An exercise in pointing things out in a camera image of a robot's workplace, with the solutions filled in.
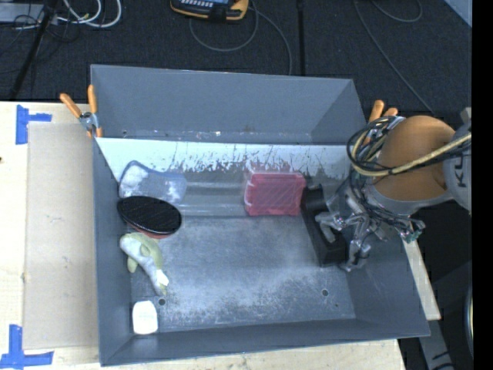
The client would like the small white block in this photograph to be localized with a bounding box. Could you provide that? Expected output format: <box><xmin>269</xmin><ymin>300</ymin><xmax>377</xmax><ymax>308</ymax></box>
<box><xmin>132</xmin><ymin>300</ymin><xmax>159</xmax><ymax>335</ymax></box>

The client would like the grey metal bin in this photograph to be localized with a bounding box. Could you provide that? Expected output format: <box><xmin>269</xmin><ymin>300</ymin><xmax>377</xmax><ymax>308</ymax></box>
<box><xmin>90</xmin><ymin>64</ymin><xmax>431</xmax><ymax>367</ymax></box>

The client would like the pale green toy animal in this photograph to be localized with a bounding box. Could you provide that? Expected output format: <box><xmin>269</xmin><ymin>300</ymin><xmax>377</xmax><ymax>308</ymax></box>
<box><xmin>119</xmin><ymin>232</ymin><xmax>170</xmax><ymax>297</ymax></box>

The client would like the black oval brush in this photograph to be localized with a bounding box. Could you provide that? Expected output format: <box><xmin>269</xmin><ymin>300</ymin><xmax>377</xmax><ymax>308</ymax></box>
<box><xmin>116</xmin><ymin>195</ymin><xmax>183</xmax><ymax>241</ymax></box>

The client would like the black flat block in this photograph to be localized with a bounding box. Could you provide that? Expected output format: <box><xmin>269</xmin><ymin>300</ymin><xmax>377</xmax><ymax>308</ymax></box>
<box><xmin>300</xmin><ymin>184</ymin><xmax>348</xmax><ymax>267</ymax></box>

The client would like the red box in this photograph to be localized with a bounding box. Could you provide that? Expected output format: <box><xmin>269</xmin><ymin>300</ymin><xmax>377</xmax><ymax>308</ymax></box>
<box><xmin>243</xmin><ymin>170</ymin><xmax>307</xmax><ymax>217</ymax></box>

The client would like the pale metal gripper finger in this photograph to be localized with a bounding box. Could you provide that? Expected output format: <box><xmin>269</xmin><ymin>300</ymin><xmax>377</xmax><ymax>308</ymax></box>
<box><xmin>340</xmin><ymin>232</ymin><xmax>374</xmax><ymax>274</ymax></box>
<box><xmin>315</xmin><ymin>211</ymin><xmax>344</xmax><ymax>243</ymax></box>

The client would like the pale wood flat board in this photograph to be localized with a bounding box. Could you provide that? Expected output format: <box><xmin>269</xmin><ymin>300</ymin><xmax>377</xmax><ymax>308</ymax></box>
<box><xmin>22</xmin><ymin>121</ymin><xmax>102</xmax><ymax>351</ymax></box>

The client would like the clear plastic bottle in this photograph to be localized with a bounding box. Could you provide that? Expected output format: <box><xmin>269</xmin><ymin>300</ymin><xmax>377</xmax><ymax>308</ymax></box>
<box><xmin>118</xmin><ymin>160</ymin><xmax>250</xmax><ymax>217</ymax></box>

